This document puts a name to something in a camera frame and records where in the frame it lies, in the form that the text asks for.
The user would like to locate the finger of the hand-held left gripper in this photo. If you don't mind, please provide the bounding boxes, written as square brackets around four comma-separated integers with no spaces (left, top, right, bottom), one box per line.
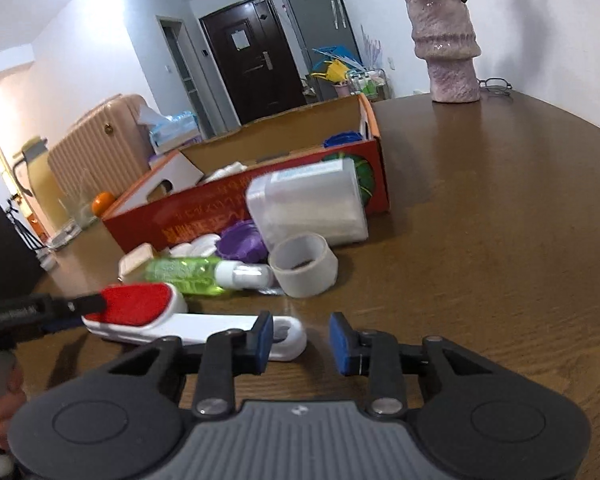
[55,293,107,317]
[40,316,87,335]

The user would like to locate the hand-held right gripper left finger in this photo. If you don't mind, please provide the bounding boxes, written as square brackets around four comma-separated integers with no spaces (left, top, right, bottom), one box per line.
[107,311,274,419]

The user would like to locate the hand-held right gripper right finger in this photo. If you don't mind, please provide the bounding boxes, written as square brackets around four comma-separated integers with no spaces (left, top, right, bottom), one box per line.
[329,311,494,420]

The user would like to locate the red and white lint brush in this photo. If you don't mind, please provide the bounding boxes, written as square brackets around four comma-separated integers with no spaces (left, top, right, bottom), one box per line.
[81,282,308,362]

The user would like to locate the small cream box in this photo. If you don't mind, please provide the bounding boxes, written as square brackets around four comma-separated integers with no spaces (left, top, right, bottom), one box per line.
[118,243,157,283]

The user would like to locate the roll of clear tape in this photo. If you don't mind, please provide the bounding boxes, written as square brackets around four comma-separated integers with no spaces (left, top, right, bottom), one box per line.
[267,233,339,299]

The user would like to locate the purple ribbed lid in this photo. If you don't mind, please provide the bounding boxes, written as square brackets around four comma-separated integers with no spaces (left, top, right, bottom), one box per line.
[215,220,271,264]

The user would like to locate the green transparent bottle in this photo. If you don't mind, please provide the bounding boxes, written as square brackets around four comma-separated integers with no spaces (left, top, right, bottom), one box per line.
[144,256,276,297]

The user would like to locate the white plastic container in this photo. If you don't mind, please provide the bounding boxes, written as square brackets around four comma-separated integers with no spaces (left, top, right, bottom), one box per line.
[245,157,370,250]

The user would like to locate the orange cardboard box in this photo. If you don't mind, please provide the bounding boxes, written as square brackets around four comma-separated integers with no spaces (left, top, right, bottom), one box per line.
[101,92,392,256]

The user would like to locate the person's left hand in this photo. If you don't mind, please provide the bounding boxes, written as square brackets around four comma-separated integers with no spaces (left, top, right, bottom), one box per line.
[0,367,29,453]

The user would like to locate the white cloth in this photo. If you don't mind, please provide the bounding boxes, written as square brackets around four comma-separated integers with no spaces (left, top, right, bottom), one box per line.
[47,220,82,252]

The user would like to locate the dark panel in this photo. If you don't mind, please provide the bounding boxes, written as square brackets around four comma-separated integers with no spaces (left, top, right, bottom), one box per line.
[0,175,47,311]

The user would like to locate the black tripod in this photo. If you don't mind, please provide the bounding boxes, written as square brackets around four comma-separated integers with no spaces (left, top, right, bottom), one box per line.
[5,197,49,252]

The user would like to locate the clear glass cup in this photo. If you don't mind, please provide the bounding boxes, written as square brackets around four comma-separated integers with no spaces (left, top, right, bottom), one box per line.
[60,170,99,231]

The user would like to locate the orange fruit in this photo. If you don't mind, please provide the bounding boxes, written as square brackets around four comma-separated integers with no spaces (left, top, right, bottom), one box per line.
[91,192,117,217]

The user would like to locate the yellow thermos jug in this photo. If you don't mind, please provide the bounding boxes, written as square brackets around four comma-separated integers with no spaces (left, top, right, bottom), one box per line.
[12,136,68,233]

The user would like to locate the pink ribbed suitcase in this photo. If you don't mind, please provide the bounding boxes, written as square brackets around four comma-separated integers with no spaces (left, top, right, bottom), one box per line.
[47,94,156,206]

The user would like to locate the white packet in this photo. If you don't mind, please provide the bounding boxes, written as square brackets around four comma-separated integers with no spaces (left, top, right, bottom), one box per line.
[202,161,251,184]

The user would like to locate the blue tissue box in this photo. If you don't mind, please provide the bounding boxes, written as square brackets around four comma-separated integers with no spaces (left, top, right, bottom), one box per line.
[139,108,204,154]

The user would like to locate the blue ribbed lid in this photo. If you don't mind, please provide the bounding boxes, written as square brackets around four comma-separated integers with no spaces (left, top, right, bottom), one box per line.
[325,131,364,149]

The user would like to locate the glass interior door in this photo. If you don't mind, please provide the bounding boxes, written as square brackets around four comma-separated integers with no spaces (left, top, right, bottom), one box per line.
[157,17,216,139]

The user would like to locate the yellow dustpan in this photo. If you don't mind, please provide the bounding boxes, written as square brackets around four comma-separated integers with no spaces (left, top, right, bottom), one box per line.
[314,60,349,84]

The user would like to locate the dark brown entrance door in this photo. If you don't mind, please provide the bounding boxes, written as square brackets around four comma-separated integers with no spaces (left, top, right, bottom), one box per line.
[199,0,308,126]

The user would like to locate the eyeglasses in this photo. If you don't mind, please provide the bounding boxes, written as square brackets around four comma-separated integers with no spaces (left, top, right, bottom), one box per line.
[478,77,514,96]

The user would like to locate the pink textured vase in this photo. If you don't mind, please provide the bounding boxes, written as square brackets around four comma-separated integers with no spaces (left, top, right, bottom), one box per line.
[402,0,482,104]

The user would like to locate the grey refrigerator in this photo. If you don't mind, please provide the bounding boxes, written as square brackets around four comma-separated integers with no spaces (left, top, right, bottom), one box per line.
[278,0,363,103]

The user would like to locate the wire cart with bottles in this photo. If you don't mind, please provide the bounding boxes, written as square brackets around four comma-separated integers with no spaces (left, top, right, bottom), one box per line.
[347,67,389,101]

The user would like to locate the purple wall decoration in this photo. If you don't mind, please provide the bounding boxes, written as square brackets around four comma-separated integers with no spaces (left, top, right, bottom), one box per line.
[360,25,384,69]

